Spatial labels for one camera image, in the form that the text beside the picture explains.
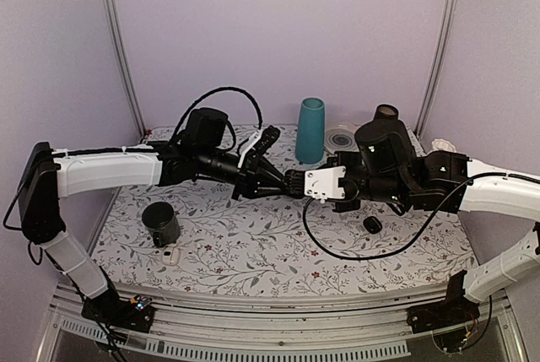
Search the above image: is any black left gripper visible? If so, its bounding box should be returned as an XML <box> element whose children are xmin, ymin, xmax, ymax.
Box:
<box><xmin>197</xmin><ymin>145</ymin><xmax>290</xmax><ymax>200</ymax></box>

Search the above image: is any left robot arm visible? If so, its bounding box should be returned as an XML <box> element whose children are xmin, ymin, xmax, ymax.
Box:
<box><xmin>8</xmin><ymin>103</ymin><xmax>291</xmax><ymax>323</ymax></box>

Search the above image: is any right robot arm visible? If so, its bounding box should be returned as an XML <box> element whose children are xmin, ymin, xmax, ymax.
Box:
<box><xmin>313</xmin><ymin>119</ymin><xmax>539</xmax><ymax>325</ymax></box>

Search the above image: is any small black round case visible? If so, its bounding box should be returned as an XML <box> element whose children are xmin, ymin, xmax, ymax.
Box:
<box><xmin>363</xmin><ymin>216</ymin><xmax>382</xmax><ymax>235</ymax></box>

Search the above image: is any white square earbud case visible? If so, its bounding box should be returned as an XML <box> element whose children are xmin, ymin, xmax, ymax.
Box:
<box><xmin>162</xmin><ymin>247</ymin><xmax>181</xmax><ymax>266</ymax></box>

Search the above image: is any teal cylindrical vase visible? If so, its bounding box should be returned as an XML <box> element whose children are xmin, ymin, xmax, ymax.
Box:
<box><xmin>295</xmin><ymin>97</ymin><xmax>325</xmax><ymax>164</ymax></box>

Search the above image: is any white swirl ceramic dish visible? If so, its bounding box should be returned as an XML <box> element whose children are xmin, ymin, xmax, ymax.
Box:
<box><xmin>324</xmin><ymin>122</ymin><xmax>359</xmax><ymax>154</ymax></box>

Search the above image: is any dark brown tall vase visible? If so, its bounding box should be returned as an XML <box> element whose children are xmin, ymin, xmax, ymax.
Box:
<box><xmin>373</xmin><ymin>104</ymin><xmax>399</xmax><ymax>122</ymax></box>

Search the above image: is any white ribbed vase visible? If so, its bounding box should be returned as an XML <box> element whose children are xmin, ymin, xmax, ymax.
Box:
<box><xmin>431</xmin><ymin>138</ymin><xmax>456</xmax><ymax>153</ymax></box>

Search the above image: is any floral patterned table mat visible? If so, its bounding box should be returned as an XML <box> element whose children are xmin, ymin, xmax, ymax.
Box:
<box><xmin>88</xmin><ymin>124</ymin><xmax>480</xmax><ymax>298</ymax></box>

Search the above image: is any dark grey mug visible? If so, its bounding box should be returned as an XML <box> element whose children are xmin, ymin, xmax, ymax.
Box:
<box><xmin>142</xmin><ymin>202</ymin><xmax>181</xmax><ymax>248</ymax></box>

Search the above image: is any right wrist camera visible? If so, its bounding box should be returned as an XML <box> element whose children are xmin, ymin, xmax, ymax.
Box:
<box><xmin>283</xmin><ymin>166</ymin><xmax>346</xmax><ymax>203</ymax></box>

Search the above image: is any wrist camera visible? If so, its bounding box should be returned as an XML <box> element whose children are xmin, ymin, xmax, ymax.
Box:
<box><xmin>283</xmin><ymin>166</ymin><xmax>346</xmax><ymax>203</ymax></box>
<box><xmin>237</xmin><ymin>126</ymin><xmax>281</xmax><ymax>169</ymax></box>

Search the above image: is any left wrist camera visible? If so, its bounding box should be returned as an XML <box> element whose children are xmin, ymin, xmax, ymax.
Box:
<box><xmin>237</xmin><ymin>126</ymin><xmax>281</xmax><ymax>169</ymax></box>

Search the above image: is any front aluminium rail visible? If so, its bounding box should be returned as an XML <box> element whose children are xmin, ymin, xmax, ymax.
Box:
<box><xmin>40</xmin><ymin>281</ymin><xmax>528</xmax><ymax>362</ymax></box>

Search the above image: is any right rear aluminium frame post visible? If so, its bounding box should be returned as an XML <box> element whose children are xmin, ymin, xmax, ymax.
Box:
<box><xmin>414</xmin><ymin>0</ymin><xmax>458</xmax><ymax>138</ymax></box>

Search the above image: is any aluminium frame post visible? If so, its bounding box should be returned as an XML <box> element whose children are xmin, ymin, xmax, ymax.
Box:
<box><xmin>414</xmin><ymin>0</ymin><xmax>458</xmax><ymax>138</ymax></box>
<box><xmin>102</xmin><ymin>0</ymin><xmax>146</xmax><ymax>137</ymax></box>

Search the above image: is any left rear aluminium frame post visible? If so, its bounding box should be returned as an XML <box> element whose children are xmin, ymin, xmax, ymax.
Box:
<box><xmin>102</xmin><ymin>0</ymin><xmax>146</xmax><ymax>137</ymax></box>

